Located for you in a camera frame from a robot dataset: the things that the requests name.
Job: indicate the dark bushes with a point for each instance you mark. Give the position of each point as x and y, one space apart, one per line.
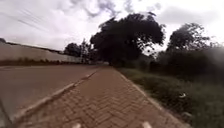
193 63

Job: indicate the large dark tree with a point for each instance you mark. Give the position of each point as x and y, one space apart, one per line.
126 38

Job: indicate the grass verge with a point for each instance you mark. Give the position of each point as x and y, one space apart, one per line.
186 96

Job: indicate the long pale wall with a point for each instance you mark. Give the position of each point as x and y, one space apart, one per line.
26 53

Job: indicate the group of trees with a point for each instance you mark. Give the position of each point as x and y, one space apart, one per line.
74 50

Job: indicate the grey-brown road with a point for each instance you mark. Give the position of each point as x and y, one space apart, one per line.
36 81

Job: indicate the red brick path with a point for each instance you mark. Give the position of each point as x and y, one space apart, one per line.
106 96

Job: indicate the concrete kerb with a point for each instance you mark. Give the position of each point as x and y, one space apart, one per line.
50 98

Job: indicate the robot's own part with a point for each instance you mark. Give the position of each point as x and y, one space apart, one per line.
146 125
77 126

